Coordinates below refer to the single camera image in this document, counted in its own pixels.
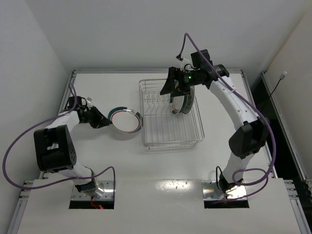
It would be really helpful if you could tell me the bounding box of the green red rimmed plate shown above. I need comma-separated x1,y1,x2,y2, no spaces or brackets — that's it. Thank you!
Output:
108,107,143,134
169,94,185,115

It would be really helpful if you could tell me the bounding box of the green blue patterned plate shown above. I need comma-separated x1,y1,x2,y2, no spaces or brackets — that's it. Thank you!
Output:
180,94,193,114

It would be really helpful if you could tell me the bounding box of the white grey patterned plate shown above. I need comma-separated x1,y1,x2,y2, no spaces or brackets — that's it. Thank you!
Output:
182,86,195,114

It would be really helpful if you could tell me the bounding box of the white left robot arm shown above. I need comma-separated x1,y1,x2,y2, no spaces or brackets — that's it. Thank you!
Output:
34,96,112,197

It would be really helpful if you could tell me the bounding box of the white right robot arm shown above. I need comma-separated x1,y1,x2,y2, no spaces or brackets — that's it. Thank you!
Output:
160,50,269,193

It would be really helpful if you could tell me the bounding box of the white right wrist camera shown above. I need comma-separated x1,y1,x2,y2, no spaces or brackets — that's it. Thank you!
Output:
180,58,193,71

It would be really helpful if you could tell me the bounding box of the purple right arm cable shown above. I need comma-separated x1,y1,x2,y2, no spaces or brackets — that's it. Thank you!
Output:
176,33,277,203

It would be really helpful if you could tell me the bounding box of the metal wire dish rack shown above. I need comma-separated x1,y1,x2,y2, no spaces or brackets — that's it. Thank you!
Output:
139,79,205,150

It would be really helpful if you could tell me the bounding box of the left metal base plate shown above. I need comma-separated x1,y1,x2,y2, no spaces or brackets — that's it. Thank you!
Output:
71,180,115,201

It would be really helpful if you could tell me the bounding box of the metal base plate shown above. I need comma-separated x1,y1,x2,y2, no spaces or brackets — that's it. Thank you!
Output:
201,180,247,202
71,180,115,201

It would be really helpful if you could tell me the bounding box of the hanging black usb cable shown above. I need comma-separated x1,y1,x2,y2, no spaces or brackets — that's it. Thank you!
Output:
270,70,288,96

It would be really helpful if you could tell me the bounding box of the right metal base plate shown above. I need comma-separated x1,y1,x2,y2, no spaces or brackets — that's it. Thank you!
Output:
201,180,247,202

